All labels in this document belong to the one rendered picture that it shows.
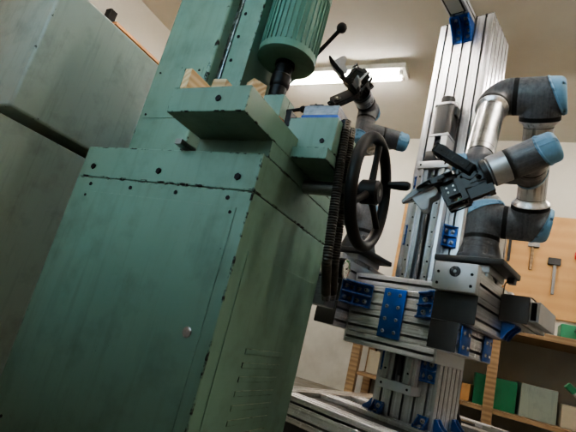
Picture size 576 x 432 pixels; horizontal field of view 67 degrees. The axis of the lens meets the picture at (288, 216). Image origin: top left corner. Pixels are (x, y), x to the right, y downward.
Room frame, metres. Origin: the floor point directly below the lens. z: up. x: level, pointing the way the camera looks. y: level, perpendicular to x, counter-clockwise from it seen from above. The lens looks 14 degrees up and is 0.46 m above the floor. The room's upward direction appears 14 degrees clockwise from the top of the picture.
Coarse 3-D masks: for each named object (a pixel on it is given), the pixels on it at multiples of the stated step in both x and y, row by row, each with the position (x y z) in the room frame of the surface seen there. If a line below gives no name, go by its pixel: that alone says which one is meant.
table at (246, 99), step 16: (176, 96) 0.88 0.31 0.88; (192, 96) 0.86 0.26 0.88; (208, 96) 0.84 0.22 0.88; (224, 96) 0.82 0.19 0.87; (240, 96) 0.80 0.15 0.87; (256, 96) 0.81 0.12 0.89; (176, 112) 0.88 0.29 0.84; (192, 112) 0.86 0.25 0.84; (208, 112) 0.84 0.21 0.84; (224, 112) 0.82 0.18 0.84; (240, 112) 0.80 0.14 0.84; (256, 112) 0.82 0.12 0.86; (272, 112) 0.87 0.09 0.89; (192, 128) 0.94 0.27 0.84; (208, 128) 0.92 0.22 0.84; (224, 128) 0.90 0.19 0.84; (240, 128) 0.87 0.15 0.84; (256, 128) 0.85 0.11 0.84; (272, 128) 0.88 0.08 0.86; (288, 128) 0.94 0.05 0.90; (288, 144) 0.95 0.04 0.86; (304, 160) 0.97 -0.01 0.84; (320, 160) 0.94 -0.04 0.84; (320, 176) 1.04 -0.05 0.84
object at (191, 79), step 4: (188, 72) 0.88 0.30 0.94; (192, 72) 0.87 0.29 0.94; (184, 76) 0.88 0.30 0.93; (188, 76) 0.87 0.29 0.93; (192, 76) 0.88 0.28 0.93; (196, 76) 0.89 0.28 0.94; (200, 76) 0.90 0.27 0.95; (184, 80) 0.88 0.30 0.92; (188, 80) 0.87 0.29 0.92; (192, 80) 0.88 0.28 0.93; (196, 80) 0.89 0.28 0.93; (200, 80) 0.90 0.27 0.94; (184, 84) 0.88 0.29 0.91; (188, 84) 0.87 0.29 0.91; (192, 84) 0.88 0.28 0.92; (196, 84) 0.89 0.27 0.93; (200, 84) 0.90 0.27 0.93; (204, 84) 0.91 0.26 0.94
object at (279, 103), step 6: (264, 96) 1.13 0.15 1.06; (270, 96) 1.12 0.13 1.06; (276, 96) 1.11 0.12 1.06; (282, 96) 1.10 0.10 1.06; (270, 102) 1.11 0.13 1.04; (276, 102) 1.10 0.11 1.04; (282, 102) 1.10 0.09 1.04; (288, 102) 1.12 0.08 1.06; (276, 108) 1.10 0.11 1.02; (282, 108) 1.10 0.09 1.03; (288, 108) 1.13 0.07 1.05; (282, 114) 1.11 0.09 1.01
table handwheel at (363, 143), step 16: (368, 144) 0.88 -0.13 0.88; (384, 144) 0.97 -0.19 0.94; (352, 160) 0.86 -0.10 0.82; (384, 160) 1.03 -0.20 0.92; (352, 176) 0.86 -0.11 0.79; (384, 176) 1.06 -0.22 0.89; (304, 192) 1.06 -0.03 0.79; (320, 192) 1.04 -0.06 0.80; (352, 192) 0.87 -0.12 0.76; (368, 192) 0.95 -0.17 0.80; (384, 192) 1.08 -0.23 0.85; (352, 208) 0.88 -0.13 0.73; (384, 208) 1.08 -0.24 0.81; (352, 224) 0.90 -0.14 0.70; (384, 224) 1.09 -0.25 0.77; (352, 240) 0.94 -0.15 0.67; (368, 240) 1.03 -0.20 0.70
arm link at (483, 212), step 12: (480, 204) 1.41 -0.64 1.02; (492, 204) 1.40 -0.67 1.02; (504, 204) 1.41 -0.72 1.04; (468, 216) 1.46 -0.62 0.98; (480, 216) 1.41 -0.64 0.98; (492, 216) 1.39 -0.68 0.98; (504, 216) 1.37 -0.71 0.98; (468, 228) 1.44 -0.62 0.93; (480, 228) 1.41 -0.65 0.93; (492, 228) 1.40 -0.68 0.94; (504, 228) 1.38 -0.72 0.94
